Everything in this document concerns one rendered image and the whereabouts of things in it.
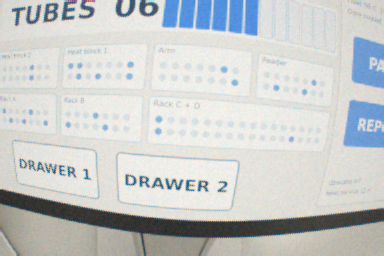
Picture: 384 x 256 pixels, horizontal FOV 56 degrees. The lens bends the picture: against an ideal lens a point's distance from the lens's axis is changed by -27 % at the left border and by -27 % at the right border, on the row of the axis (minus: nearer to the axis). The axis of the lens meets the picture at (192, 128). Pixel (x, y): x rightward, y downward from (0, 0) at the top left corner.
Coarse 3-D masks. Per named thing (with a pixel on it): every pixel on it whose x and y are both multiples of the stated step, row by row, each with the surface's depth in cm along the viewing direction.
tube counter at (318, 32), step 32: (128, 0) 31; (160, 0) 31; (192, 0) 32; (224, 0) 32; (256, 0) 32; (288, 0) 31; (224, 32) 33; (256, 32) 33; (288, 32) 32; (320, 32) 32
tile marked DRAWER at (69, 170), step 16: (16, 144) 35; (32, 144) 35; (48, 144) 35; (16, 160) 35; (32, 160) 35; (48, 160) 35; (64, 160) 36; (80, 160) 36; (96, 160) 36; (16, 176) 36; (32, 176) 36; (48, 176) 36; (64, 176) 36; (80, 176) 36; (96, 176) 36; (64, 192) 37; (80, 192) 37; (96, 192) 37
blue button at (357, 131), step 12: (348, 108) 35; (360, 108) 35; (372, 108) 35; (348, 120) 35; (360, 120) 35; (372, 120) 35; (348, 132) 36; (360, 132) 36; (372, 132) 36; (348, 144) 36; (360, 144) 36; (372, 144) 36
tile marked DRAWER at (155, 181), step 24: (120, 168) 36; (144, 168) 36; (168, 168) 36; (192, 168) 36; (216, 168) 36; (120, 192) 37; (144, 192) 37; (168, 192) 37; (192, 192) 37; (216, 192) 37
